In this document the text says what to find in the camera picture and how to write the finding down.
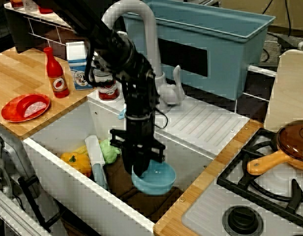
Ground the white wall shelf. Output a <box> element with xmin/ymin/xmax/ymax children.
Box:
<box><xmin>3</xmin><ymin>1</ymin><xmax>74</xmax><ymax>31</ymax></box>

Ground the black stove grate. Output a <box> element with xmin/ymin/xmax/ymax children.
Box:
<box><xmin>216</xmin><ymin>127</ymin><xmax>303</xmax><ymax>223</ymax></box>

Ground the yellow corn cob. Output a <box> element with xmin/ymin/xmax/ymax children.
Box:
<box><xmin>72</xmin><ymin>145</ymin><xmax>90</xmax><ymax>157</ymax></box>

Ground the light blue bowl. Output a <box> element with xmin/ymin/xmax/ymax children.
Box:
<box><xmin>131</xmin><ymin>161</ymin><xmax>177</xmax><ymax>197</ymax></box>

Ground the light wooden board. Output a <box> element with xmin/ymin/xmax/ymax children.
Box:
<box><xmin>264</xmin><ymin>49</ymin><xmax>303</xmax><ymax>132</ymax></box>

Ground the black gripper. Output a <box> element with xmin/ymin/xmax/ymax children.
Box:
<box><xmin>109</xmin><ymin>118</ymin><xmax>166</xmax><ymax>177</ymax></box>

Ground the yellow bell pepper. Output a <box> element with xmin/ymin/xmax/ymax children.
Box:
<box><xmin>60</xmin><ymin>152</ymin><xmax>92</xmax><ymax>178</ymax></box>

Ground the tomato can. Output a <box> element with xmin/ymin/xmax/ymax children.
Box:
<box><xmin>96</xmin><ymin>69</ymin><xmax>120</xmax><ymax>100</ymax></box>

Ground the orange handled pan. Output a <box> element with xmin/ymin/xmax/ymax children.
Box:
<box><xmin>246</xmin><ymin>149</ymin><xmax>303</xmax><ymax>177</ymax></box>

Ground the white sink basin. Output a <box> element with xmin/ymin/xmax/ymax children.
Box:
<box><xmin>23</xmin><ymin>98</ymin><xmax>216</xmax><ymax>234</ymax></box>

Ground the blue plastic bin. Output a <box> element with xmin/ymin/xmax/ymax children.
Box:
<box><xmin>121</xmin><ymin>0</ymin><xmax>276</xmax><ymax>101</ymax></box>

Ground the red plate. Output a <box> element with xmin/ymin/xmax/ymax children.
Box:
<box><xmin>0</xmin><ymin>93</ymin><xmax>52</xmax><ymax>123</ymax></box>

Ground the red ketchup bottle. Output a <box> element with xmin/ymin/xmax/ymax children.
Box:
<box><xmin>43</xmin><ymin>47</ymin><xmax>70</xmax><ymax>99</ymax></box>

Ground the grey metal clamp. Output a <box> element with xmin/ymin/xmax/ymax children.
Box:
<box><xmin>0</xmin><ymin>134</ymin><xmax>14</xmax><ymax>199</ymax></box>

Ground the black oven door handle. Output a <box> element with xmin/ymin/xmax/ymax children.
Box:
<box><xmin>17</xmin><ymin>175</ymin><xmax>60</xmax><ymax>234</ymax></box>

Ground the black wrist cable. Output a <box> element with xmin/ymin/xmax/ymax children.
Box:
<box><xmin>155</xmin><ymin>104</ymin><xmax>169</xmax><ymax>130</ymax></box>

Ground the red pink food slice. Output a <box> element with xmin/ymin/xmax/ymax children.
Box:
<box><xmin>16</xmin><ymin>95</ymin><xmax>48</xmax><ymax>118</ymax></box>

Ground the brown glass lid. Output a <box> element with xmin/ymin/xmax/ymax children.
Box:
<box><xmin>275</xmin><ymin>119</ymin><xmax>303</xmax><ymax>163</ymax></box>

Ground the black hanging cable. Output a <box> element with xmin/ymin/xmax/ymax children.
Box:
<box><xmin>285</xmin><ymin>0</ymin><xmax>293</xmax><ymax>37</ymax></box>

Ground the grey curved faucet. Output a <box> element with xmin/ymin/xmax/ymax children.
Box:
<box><xmin>101</xmin><ymin>0</ymin><xmax>167</xmax><ymax>114</ymax></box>

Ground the blue white milk carton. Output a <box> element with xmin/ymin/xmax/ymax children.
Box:
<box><xmin>65</xmin><ymin>41</ymin><xmax>97</xmax><ymax>91</ymax></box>

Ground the white knife blue handle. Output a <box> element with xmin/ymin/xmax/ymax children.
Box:
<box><xmin>84</xmin><ymin>135</ymin><xmax>109</xmax><ymax>190</ymax></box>

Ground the grey faucet lever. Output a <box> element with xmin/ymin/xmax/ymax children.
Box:
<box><xmin>157</xmin><ymin>65</ymin><xmax>185</xmax><ymax>107</ymax></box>

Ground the green lettuce toy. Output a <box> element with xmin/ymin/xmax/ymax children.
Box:
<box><xmin>99</xmin><ymin>139</ymin><xmax>121</xmax><ymax>165</ymax></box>

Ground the black stove knob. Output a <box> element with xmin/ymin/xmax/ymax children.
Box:
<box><xmin>221</xmin><ymin>206</ymin><xmax>264</xmax><ymax>236</ymax></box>

